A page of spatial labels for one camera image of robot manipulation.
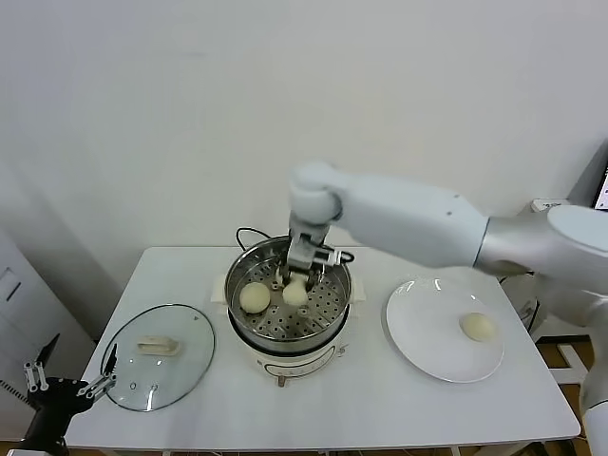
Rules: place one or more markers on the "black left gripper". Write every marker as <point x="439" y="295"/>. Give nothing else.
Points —
<point x="58" y="395"/>

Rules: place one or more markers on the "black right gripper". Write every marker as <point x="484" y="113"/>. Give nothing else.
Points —
<point x="313" y="275"/>

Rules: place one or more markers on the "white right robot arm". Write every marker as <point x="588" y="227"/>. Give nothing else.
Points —
<point x="427" y="223"/>

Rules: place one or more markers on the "stainless steel steamer basket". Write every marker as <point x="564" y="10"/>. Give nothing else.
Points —
<point x="231" y="294"/>

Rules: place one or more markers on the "cream electric cooker base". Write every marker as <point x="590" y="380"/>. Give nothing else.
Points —
<point x="304" y="368"/>

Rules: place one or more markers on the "white round plate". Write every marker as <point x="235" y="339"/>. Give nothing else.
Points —
<point x="427" y="328"/>

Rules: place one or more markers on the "laptop computer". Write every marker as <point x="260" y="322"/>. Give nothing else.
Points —
<point x="602" y="190"/>

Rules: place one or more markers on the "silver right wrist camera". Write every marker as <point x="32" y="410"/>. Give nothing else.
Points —
<point x="306" y="252"/>

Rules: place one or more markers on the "white metal floor frame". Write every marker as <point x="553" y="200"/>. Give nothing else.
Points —
<point x="572" y="366"/>

